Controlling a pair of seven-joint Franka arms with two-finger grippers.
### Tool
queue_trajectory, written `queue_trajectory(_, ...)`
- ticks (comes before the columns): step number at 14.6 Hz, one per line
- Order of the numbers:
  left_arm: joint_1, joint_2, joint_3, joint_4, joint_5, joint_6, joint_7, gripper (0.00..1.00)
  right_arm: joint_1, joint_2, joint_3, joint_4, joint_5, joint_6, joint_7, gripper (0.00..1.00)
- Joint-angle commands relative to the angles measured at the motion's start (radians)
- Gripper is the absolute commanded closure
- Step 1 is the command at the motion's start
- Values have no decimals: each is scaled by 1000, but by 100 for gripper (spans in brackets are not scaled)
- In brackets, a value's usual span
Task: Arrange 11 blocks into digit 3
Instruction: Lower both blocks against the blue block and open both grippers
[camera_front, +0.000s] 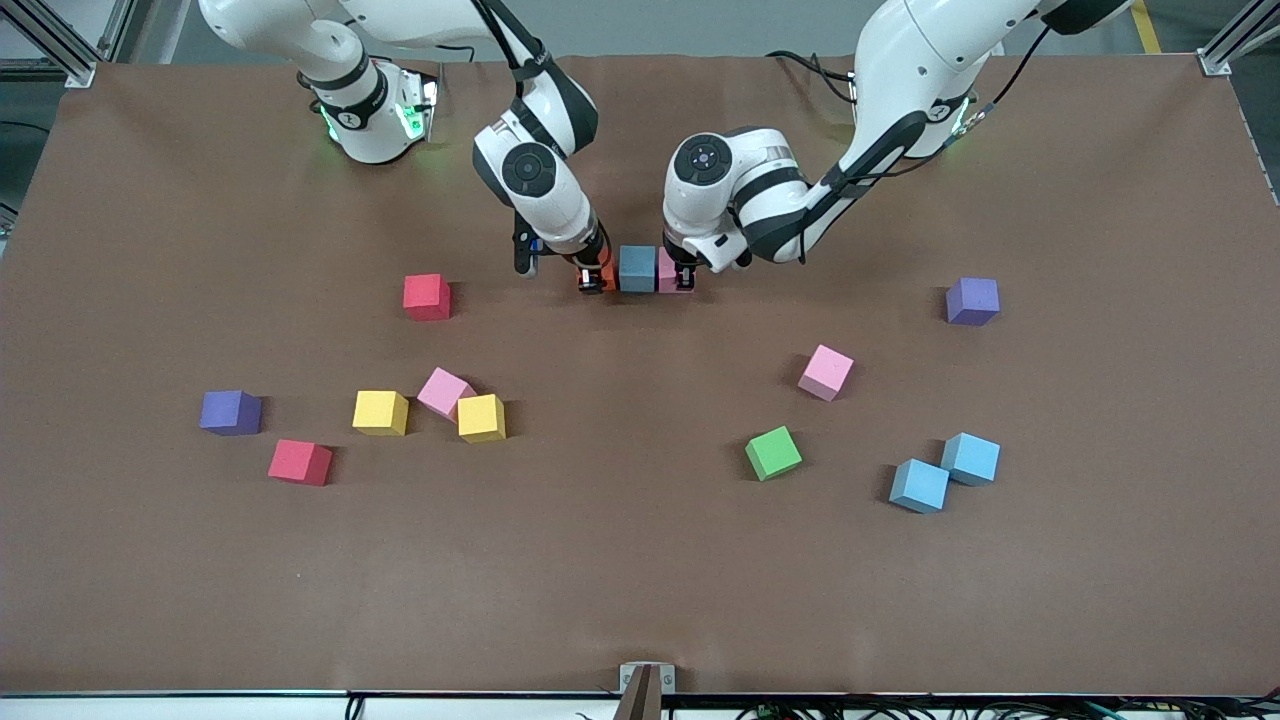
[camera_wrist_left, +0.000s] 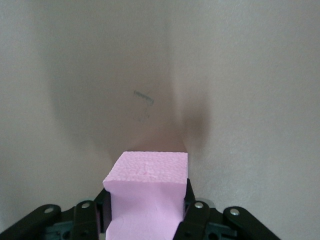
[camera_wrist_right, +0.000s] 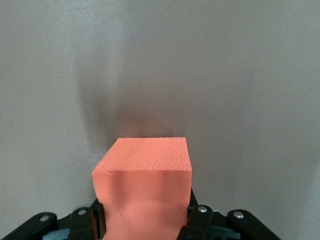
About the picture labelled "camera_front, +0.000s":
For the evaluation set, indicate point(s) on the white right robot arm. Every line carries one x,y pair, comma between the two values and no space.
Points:
560,215

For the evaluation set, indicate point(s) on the yellow foam cube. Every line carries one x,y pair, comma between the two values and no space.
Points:
380,412
481,418

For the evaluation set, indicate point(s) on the orange foam cube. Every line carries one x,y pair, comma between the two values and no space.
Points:
610,276

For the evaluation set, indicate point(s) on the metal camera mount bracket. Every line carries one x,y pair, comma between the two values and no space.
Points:
647,680

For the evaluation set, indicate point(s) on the blue foam cube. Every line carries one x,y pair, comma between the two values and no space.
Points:
970,459
637,268
919,486

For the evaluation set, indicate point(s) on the red foam cube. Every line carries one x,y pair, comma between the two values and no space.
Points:
427,297
300,462

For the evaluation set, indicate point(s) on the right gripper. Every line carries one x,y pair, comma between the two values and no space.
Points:
594,259

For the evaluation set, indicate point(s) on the grey base connector plate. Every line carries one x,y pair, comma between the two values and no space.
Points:
425,105

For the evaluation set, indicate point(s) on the aluminium frame profile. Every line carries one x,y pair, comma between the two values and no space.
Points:
80,70
1215,58

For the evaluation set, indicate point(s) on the pink foam cube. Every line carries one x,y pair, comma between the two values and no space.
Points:
665,268
442,388
826,372

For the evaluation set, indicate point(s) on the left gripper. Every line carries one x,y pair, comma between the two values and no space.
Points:
686,270

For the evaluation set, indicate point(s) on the purple foam cube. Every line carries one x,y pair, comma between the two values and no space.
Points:
231,412
972,301

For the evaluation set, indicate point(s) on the green foam cube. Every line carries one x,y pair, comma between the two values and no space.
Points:
773,452

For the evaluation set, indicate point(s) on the brown table mat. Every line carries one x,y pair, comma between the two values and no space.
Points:
620,560

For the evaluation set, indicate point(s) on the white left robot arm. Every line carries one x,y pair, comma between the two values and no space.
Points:
930,60

